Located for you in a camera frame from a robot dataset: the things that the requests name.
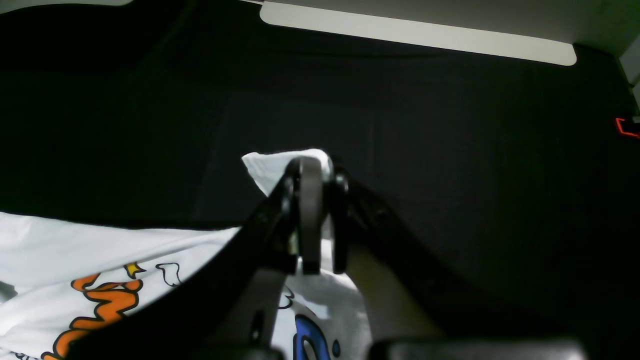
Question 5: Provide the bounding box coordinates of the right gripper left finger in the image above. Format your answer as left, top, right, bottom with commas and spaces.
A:
67, 157, 325, 360

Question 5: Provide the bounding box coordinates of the white printed t-shirt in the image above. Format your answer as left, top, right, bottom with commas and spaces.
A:
0, 148, 373, 360

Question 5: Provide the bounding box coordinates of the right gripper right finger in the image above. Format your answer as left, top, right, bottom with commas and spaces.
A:
327, 166, 590, 360

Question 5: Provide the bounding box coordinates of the black table cloth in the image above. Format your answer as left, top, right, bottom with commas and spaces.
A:
0, 0, 639, 360

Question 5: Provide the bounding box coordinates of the red blue clamp bottom right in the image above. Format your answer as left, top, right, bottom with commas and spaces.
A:
614, 116, 640, 139

